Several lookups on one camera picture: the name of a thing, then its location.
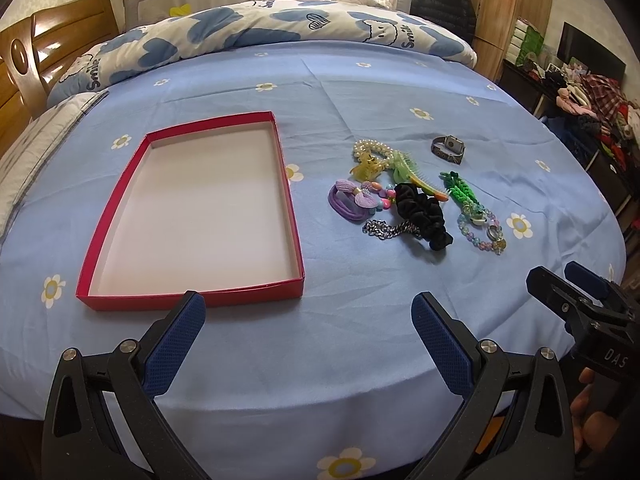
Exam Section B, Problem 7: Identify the pastel glass bead bracelet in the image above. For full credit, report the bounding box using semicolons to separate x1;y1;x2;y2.
455;201;508;256

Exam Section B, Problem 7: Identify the pearl scrunchie bracelet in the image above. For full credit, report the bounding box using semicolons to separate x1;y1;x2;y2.
351;138;399;174

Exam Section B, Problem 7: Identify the black velvet scrunchie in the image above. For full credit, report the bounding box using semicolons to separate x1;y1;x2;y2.
394;183;454;252

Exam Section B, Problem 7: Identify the clear hair comb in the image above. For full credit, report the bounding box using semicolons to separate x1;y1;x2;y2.
405;162;449;202

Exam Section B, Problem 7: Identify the purple bow hair tie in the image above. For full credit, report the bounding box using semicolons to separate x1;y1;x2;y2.
327;178;381;224

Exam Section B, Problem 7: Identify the blue heart patterned duvet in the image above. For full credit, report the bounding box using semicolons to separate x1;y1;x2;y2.
47;0;477;107

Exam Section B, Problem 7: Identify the black jacket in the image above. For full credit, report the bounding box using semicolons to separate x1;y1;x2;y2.
410;0;476;44

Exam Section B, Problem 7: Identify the silver chain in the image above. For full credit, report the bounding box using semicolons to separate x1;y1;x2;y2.
361;218;424;242

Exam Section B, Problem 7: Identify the pile of clothes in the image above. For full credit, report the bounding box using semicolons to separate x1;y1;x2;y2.
544;64;639;174

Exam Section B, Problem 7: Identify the white striped pillow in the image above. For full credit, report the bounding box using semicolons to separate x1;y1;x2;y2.
0;90;108;238

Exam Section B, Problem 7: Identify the green bow hair tie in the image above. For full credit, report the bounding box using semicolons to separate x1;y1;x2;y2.
388;150;414;184

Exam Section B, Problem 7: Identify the red shallow box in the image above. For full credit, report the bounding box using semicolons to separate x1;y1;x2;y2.
76;112;305;311

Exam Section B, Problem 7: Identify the black monitor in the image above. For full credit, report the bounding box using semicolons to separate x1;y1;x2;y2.
558;22;626;84

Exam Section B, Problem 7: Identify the wooden wardrobe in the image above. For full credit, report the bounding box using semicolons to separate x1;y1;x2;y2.
459;0;558;84

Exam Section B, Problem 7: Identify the right hand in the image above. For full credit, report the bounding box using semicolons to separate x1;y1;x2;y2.
570;367;639;479

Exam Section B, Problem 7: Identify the wooden headboard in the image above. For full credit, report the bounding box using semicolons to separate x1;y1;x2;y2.
0;0;118;153

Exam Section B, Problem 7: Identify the yellow hair claw clip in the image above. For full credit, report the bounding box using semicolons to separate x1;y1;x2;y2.
350;152;387;182

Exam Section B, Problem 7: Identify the colourful bead bracelet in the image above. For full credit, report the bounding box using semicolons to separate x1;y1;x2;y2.
366;182;399;213

